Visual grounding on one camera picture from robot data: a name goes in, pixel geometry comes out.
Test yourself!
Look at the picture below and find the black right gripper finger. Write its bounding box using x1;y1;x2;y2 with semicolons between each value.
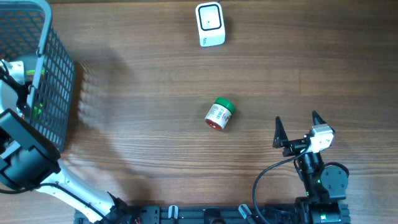
272;116;289;148
312;110;326;126

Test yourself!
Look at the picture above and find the green lid jar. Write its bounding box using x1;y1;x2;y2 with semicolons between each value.
205;98;235;131

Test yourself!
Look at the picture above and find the green snack packet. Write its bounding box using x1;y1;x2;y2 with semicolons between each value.
25;70;41;116

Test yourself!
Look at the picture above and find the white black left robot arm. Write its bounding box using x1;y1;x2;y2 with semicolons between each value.
1;108;136;223

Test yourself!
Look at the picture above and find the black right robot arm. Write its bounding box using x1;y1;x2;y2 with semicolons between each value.
273;111;351;224

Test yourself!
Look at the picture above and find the grey plastic mesh basket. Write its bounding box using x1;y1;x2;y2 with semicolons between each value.
1;1;76;152

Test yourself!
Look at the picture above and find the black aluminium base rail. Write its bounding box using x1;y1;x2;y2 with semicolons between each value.
73;203;351;224

